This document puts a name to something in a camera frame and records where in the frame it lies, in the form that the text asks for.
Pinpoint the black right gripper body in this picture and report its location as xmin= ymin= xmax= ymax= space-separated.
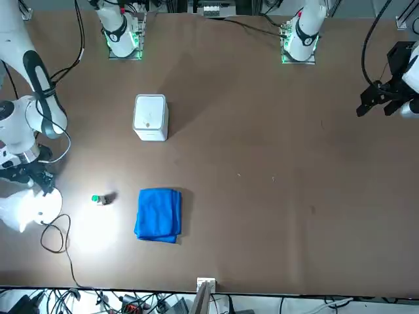
xmin=11 ymin=159 xmax=50 ymax=186

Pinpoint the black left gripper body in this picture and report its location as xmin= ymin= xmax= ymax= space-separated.
xmin=376 ymin=41 xmax=416 ymax=101

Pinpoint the white desk lamp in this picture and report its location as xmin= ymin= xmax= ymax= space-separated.
xmin=0 ymin=186 xmax=63 ymax=234

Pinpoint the folded blue cloth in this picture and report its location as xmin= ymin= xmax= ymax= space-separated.
xmin=133 ymin=188 xmax=183 ymax=245

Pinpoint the white square box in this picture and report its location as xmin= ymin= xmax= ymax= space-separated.
xmin=132 ymin=94 xmax=170 ymax=142

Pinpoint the black and red device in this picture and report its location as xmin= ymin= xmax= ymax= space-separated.
xmin=122 ymin=296 xmax=145 ymax=314

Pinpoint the grey circuit breaker block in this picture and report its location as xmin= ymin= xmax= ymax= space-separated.
xmin=202 ymin=3 xmax=221 ymax=18

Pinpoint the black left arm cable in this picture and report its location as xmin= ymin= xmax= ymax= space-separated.
xmin=361 ymin=0 xmax=393 ymax=86

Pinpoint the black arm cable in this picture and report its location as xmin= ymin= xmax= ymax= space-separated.
xmin=39 ymin=0 xmax=85 ymax=163
xmin=361 ymin=0 xmax=393 ymax=86

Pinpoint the black lamp cable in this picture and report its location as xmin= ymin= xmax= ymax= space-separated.
xmin=41 ymin=214 xmax=96 ymax=291

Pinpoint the dark cable across table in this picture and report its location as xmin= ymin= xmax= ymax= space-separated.
xmin=224 ymin=18 xmax=285 ymax=37

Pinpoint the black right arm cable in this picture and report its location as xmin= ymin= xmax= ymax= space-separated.
xmin=39 ymin=0 xmax=85 ymax=163

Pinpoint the aluminium post with bracket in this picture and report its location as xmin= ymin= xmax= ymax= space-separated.
xmin=196 ymin=277 xmax=217 ymax=314

